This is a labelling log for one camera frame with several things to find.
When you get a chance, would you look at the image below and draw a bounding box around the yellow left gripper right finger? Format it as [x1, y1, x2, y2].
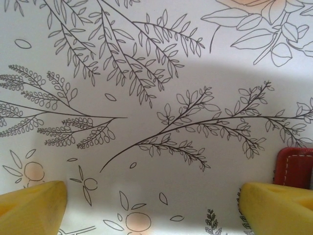
[239, 181, 313, 235]

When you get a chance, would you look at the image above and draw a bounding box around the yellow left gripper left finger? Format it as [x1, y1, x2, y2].
[0, 180, 68, 235]

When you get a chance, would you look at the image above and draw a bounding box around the red leather card holder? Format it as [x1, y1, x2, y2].
[272, 146, 313, 191]

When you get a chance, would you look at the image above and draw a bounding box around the floral patterned table cover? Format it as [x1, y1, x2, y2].
[0, 0, 313, 235]

